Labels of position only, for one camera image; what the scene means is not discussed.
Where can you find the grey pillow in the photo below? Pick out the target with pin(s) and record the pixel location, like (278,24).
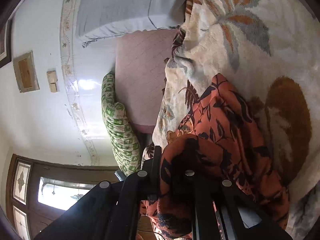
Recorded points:
(120,10)

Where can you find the pink bedsheet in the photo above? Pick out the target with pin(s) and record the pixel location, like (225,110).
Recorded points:
(142,80)

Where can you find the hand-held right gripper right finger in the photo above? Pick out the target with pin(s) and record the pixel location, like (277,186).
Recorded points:
(202,205)

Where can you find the green checked bolster pillow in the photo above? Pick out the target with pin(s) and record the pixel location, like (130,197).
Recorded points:
(120,135)

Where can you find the gold framed wall plaque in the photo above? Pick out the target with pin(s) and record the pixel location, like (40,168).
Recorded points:
(26,71)

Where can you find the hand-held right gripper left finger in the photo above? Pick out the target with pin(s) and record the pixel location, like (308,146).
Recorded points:
(153,170)

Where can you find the stained glass window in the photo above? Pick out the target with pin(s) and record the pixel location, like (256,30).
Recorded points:
(57,195)

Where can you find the dark picture frame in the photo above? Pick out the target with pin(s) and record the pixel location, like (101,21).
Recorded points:
(5,45)

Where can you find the cream leaf print blanket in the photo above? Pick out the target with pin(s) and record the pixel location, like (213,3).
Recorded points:
(250,55)

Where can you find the orange floral shirt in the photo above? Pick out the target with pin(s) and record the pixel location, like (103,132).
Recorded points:
(225,130)

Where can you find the beige wall switch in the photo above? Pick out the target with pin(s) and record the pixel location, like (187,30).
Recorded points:
(52,80)

